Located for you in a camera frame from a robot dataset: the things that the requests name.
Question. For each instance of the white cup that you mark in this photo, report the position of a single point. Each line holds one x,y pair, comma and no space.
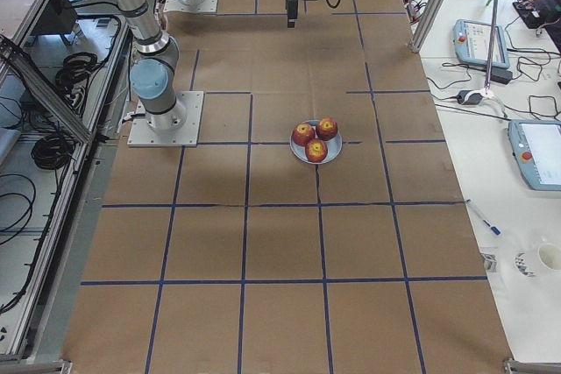
550,256

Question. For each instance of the teach pendant tablet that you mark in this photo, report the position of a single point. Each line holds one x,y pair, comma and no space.
536,149
471,44

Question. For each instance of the red apple on plate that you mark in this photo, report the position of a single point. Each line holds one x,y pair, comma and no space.
326,128
302,134
316,150

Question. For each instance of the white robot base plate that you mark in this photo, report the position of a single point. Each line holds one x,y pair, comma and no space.
178,127

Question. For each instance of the blue white pen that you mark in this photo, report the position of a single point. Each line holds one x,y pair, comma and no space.
474,208

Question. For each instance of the light blue plate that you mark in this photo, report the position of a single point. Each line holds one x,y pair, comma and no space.
334,146

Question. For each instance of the reacher stick green tip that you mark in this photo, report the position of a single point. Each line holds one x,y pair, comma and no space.
487,92

